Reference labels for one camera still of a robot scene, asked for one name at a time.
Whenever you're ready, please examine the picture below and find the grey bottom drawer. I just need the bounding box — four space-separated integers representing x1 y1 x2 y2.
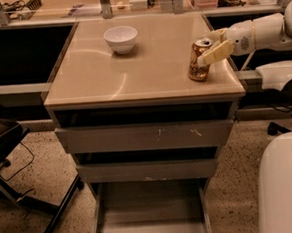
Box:
91 179 212 233

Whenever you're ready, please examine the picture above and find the grey top drawer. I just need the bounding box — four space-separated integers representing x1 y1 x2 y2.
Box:
56 101 235 154

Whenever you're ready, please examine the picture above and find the black power strip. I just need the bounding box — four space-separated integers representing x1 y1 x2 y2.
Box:
17 0 42 20

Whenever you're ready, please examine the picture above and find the black floor cable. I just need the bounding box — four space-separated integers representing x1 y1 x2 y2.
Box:
0 139 38 200

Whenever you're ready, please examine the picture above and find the grey middle drawer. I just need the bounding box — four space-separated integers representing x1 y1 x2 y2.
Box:
76 147 218 183

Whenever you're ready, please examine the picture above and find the grey drawer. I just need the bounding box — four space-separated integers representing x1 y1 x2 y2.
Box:
91 179 212 233
76 147 218 183
56 101 235 154

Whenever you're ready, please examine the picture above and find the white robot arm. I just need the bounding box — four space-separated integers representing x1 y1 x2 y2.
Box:
196 0 292 233

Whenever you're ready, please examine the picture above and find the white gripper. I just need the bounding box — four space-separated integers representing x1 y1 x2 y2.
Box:
196 20 256 67

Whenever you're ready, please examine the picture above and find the black tool clutter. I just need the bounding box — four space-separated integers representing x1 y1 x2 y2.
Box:
217 0 245 7

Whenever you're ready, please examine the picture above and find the black office chair right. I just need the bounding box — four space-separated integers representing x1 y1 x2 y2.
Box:
257 60 292 117

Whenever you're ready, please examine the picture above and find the grey drawer cabinet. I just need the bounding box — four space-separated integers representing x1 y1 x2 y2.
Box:
37 9 256 233

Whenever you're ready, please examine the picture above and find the orange drink can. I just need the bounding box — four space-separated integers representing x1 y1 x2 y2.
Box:
188 38 213 82

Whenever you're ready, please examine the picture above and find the black chair left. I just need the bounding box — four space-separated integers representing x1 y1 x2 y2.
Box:
0 97 88 233

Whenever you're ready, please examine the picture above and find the white ceramic bowl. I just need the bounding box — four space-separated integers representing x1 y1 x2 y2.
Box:
103 26 138 54

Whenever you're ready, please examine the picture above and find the paper booklet on shelf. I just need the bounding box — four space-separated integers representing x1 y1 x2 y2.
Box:
68 4 102 17

